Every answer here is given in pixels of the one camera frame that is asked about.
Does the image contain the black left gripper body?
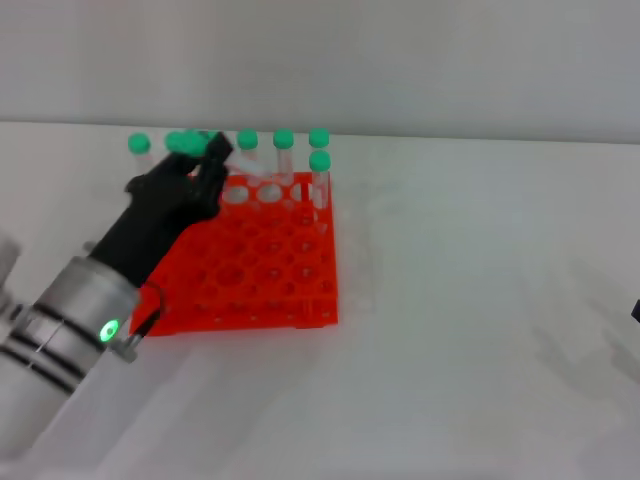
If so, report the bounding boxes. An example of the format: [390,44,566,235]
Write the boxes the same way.
[88,172,225,290]

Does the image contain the orange plastic test tube rack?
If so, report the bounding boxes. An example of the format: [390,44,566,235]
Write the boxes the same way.
[128,171,340,339]

